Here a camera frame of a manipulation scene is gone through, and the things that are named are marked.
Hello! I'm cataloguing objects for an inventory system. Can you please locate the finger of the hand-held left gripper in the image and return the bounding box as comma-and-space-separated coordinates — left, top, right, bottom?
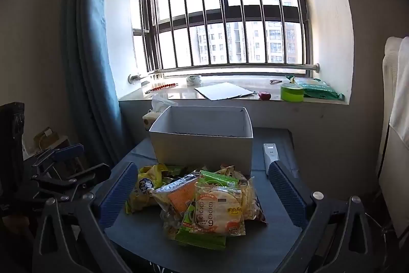
31, 144, 85, 176
30, 163, 112, 201

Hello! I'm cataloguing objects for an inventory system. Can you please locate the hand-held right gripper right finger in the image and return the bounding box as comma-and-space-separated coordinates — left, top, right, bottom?
268, 160, 376, 273

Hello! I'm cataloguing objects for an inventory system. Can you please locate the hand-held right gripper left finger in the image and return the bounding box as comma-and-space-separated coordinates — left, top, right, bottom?
32, 161, 141, 273

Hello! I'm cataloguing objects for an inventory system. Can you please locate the orange snack packet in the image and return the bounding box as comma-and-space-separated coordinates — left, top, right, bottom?
150, 175, 201, 214

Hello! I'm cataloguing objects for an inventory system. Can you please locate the pile of mixed snack bags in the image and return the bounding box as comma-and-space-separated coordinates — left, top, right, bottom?
125, 163, 267, 251

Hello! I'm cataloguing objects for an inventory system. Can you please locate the white cardboard box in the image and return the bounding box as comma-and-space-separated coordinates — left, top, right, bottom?
149, 106, 254, 176

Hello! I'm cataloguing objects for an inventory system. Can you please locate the brown cardboard carton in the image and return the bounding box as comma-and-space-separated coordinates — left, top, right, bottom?
33, 127, 69, 154

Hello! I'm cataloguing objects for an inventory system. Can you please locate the white remote control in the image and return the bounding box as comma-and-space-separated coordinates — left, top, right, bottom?
263, 143, 279, 176

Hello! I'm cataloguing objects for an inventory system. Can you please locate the white tissue pack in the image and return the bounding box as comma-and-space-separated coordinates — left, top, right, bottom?
142, 96, 178, 132

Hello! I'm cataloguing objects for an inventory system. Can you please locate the blue curtain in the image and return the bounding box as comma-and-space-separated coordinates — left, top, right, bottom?
69, 0, 123, 165

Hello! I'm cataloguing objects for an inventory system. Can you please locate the green round container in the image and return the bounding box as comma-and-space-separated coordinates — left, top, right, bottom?
280, 83, 305, 102

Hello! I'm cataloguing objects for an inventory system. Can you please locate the green plastic bag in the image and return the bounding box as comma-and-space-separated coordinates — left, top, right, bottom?
285, 75, 346, 101

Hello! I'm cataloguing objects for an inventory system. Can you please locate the red beaded stick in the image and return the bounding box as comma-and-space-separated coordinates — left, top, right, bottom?
145, 83, 178, 94

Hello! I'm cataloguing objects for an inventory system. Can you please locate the white cardboard sheet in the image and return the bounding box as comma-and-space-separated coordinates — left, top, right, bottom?
194, 82, 254, 101

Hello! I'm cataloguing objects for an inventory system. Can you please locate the white cloth-covered furniture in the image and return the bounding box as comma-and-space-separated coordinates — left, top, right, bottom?
375, 36, 409, 240

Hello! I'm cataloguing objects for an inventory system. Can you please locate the metal window guard rail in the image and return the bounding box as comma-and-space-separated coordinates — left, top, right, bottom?
118, 0, 320, 85

